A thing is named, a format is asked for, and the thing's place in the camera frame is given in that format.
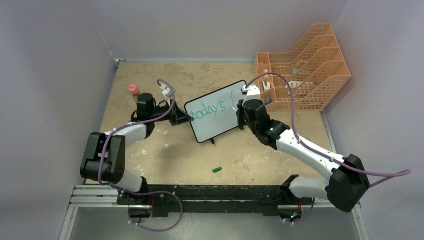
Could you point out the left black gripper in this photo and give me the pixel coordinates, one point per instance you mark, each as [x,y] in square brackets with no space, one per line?
[177,116]

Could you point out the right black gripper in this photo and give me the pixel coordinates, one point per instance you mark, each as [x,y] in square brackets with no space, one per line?
[240,112]

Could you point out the white whiteboard with black frame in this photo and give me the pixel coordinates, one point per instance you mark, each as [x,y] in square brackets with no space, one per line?
[213,114]

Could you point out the green marker cap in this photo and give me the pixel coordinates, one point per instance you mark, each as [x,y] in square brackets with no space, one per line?
[216,170]

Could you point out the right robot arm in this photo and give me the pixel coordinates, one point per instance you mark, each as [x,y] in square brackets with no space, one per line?
[345,181]

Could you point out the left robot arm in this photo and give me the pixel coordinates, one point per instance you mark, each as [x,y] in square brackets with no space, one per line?
[104,159]

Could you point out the blue capped small bottle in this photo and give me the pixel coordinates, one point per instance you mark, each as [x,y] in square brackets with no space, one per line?
[268,100]

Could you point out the white stapler in organizer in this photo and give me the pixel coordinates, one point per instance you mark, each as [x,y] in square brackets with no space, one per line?
[266,85]

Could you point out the pink capped spice bottle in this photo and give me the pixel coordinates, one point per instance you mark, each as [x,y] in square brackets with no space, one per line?
[134,89]

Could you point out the orange plastic file organizer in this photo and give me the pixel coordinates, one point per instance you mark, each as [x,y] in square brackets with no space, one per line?
[317,58]

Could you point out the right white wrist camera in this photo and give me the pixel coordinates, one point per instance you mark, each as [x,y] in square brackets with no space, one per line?
[251,92]

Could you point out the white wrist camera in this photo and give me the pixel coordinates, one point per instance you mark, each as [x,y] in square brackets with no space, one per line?
[251,92]
[168,94]

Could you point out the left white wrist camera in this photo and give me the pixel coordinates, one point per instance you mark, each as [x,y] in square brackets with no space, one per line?
[168,94]

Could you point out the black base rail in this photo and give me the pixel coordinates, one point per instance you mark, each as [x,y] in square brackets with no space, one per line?
[267,200]

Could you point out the aluminium frame rail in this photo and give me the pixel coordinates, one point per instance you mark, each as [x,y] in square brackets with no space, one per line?
[97,196]

